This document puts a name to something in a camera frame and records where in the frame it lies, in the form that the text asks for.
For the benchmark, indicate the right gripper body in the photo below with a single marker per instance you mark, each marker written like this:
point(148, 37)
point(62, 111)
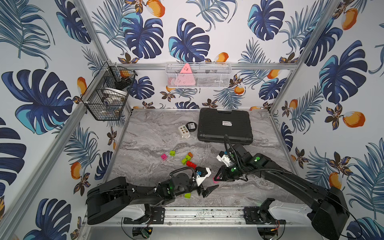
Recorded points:
point(233, 170)

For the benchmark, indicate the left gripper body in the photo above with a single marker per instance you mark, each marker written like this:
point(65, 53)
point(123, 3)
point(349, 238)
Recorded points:
point(201, 185)

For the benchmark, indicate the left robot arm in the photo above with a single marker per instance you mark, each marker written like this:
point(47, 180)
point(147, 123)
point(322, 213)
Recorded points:
point(108, 199)

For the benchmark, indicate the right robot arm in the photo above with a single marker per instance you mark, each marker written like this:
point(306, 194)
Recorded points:
point(328, 208)

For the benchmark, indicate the red long lego brick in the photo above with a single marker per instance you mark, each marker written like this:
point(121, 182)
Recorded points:
point(190, 164)

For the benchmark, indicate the white remote control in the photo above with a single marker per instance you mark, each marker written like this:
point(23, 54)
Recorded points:
point(184, 132)

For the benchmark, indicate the black round tape measure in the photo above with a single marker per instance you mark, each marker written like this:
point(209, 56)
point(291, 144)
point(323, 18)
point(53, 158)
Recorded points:
point(191, 126)

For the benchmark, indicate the black plastic tool case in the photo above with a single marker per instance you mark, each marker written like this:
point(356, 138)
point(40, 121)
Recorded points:
point(214, 124)

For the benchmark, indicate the pink triangle card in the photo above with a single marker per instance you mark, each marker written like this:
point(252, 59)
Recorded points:
point(185, 77)

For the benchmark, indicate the aluminium front rail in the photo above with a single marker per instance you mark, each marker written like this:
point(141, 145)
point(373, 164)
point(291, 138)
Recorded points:
point(294, 214)

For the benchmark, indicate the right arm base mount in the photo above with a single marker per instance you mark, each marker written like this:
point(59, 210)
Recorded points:
point(258, 216)

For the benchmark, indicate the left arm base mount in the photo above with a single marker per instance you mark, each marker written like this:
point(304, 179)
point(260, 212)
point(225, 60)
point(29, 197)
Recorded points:
point(152, 215)

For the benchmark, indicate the clear wall tray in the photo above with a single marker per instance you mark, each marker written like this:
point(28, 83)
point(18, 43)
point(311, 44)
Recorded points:
point(207, 75)

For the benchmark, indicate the black wire basket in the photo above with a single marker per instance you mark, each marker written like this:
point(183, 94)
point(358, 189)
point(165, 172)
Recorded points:
point(107, 95)

